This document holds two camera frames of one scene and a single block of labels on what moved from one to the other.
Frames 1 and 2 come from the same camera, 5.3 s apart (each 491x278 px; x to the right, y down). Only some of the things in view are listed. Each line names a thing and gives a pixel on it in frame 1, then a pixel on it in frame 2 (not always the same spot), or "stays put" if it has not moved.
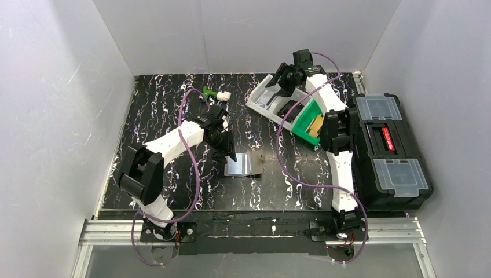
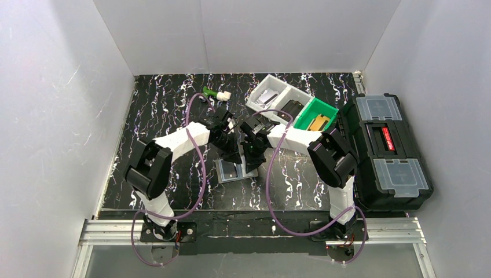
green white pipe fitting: [223, 96] stays put
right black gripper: [288, 76] → [253, 151]
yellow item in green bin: [316, 126] stays put
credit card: [271, 101] → [228, 170]
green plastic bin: [309, 113] stays put
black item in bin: [294, 112] stays put
